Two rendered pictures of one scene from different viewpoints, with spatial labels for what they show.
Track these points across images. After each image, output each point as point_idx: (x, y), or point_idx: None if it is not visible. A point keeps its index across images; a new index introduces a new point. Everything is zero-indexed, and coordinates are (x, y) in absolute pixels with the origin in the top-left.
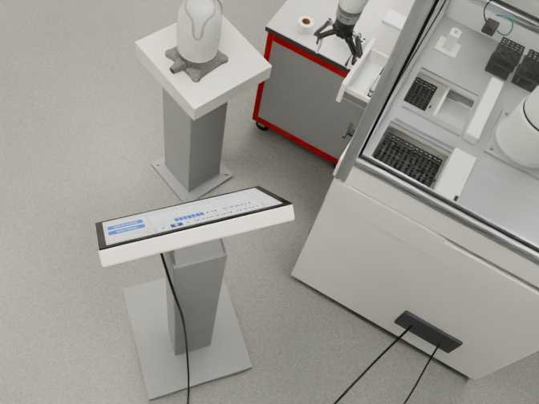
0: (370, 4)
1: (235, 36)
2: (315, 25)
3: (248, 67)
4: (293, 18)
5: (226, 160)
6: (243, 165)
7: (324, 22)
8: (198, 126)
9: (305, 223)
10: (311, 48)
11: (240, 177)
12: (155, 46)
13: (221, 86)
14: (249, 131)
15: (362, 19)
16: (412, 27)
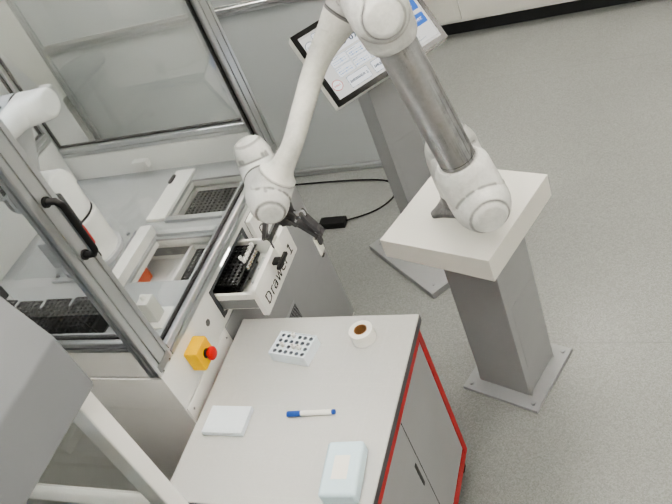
0: (272, 434)
1: (438, 243)
2: (350, 351)
3: (405, 223)
4: (384, 344)
5: (482, 403)
6: (457, 408)
7: (338, 362)
8: None
9: None
10: (346, 316)
11: (454, 391)
12: (521, 182)
13: (424, 192)
14: (471, 458)
15: (283, 398)
16: None
